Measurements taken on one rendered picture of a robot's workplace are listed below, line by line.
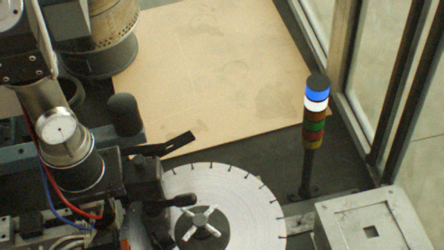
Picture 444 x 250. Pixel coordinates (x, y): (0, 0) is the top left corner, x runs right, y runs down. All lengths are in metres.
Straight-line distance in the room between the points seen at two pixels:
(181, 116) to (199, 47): 0.27
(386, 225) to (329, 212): 0.12
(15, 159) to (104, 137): 0.18
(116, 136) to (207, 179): 0.21
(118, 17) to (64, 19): 0.46
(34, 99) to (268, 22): 1.16
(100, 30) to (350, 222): 0.80
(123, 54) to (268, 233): 0.77
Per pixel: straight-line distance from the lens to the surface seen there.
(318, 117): 1.08
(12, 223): 1.30
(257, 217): 1.10
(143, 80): 1.61
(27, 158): 1.16
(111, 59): 1.60
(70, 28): 1.05
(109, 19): 1.47
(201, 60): 1.64
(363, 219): 1.18
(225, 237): 1.07
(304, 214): 1.32
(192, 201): 0.81
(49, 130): 0.68
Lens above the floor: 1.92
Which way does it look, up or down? 52 degrees down
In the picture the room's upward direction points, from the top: 6 degrees counter-clockwise
